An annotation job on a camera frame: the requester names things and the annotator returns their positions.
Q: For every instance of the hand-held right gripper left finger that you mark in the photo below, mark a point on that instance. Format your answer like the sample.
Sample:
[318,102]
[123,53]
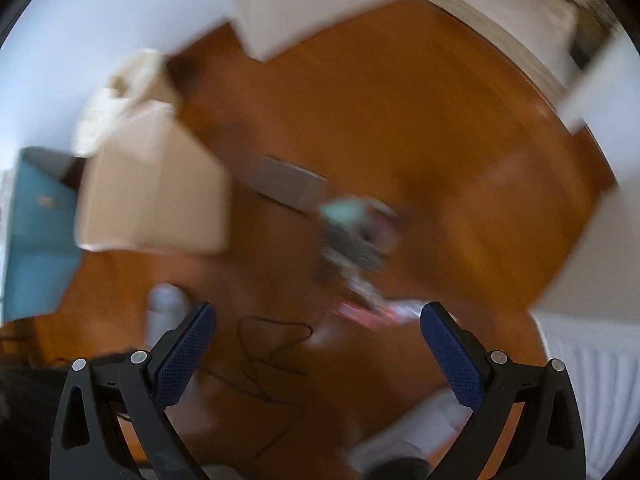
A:
[185,355]

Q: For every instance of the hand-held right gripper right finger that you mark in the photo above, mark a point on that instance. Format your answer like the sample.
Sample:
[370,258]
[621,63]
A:
[452,355]

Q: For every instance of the pink red packet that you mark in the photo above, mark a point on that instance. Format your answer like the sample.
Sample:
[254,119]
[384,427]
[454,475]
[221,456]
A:
[372,312]

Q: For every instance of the cream plastic trash bin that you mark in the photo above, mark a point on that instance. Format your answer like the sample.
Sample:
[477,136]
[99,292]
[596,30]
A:
[155,185]

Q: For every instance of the grey slipper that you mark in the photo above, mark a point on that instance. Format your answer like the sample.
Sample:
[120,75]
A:
[167,310]
[430,420]

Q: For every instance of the white louvered cabinet door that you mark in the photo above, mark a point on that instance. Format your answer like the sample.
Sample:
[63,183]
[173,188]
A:
[595,390]

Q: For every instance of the blue storage box white lid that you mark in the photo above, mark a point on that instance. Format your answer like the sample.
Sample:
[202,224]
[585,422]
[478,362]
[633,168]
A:
[35,240]

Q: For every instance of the cream round bucket with lid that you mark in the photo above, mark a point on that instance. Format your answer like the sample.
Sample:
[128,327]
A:
[125,90]

